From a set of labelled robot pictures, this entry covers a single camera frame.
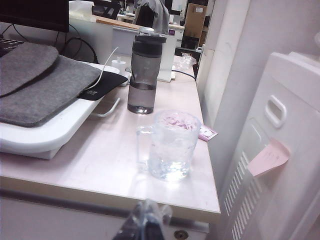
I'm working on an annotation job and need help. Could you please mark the white charging cable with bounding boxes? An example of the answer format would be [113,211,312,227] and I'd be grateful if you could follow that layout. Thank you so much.
[93,46,120,88]

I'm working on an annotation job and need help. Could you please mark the grey felt laptop sleeve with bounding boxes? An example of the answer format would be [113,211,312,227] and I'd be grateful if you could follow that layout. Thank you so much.
[0,41,102,128]

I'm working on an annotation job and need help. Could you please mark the dark blue cable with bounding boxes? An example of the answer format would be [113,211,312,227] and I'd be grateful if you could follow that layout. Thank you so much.
[172,68,199,81]

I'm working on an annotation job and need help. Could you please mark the small clear plastic bag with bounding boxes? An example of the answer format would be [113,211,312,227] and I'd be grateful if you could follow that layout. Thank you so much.
[179,52,196,70]

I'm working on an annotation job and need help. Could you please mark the black mouse pad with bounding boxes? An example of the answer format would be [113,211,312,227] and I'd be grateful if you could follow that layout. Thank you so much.
[76,70,129,102]

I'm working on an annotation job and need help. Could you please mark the black monitor cables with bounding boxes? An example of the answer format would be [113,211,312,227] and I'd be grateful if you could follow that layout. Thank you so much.
[54,24,98,64]

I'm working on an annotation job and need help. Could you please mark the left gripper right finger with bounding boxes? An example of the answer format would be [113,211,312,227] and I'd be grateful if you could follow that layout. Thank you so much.
[146,200,174,240]

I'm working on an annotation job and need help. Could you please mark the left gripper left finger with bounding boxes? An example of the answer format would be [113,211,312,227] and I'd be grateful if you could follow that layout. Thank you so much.
[112,199,151,240]

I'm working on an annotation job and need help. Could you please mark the pink sticky note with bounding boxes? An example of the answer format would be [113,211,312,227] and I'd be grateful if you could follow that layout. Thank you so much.
[247,138,292,179]

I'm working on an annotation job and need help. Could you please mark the pink paper card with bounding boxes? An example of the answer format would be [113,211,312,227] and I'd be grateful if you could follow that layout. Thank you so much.
[198,125,219,142]

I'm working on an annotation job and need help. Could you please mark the white desk partition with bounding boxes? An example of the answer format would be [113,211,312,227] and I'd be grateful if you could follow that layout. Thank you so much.
[68,1,176,82]

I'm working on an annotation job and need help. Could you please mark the black monitor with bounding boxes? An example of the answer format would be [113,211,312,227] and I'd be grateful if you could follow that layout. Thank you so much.
[0,0,70,33]

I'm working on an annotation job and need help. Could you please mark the brown cardboard box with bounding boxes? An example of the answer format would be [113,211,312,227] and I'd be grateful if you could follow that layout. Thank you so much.
[183,2,209,50]

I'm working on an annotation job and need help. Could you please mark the white water dispenser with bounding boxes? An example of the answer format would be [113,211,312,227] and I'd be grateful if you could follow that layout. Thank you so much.
[219,51,320,240]

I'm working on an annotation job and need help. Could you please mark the white laptop stand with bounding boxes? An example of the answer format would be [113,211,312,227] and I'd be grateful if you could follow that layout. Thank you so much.
[0,62,121,160]

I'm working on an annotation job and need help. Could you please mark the grey jacket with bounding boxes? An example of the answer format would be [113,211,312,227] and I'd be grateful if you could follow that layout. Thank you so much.
[134,0,171,35]

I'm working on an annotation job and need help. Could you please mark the black keyboard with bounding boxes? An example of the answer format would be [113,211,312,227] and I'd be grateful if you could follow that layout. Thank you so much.
[0,38,26,57]

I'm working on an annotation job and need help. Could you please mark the clear plastic mug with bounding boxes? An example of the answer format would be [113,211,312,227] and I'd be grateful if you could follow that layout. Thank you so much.
[136,109,202,183]

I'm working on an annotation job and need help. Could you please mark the white charger plug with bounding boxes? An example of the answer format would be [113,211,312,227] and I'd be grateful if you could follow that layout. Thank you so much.
[109,58,133,87]

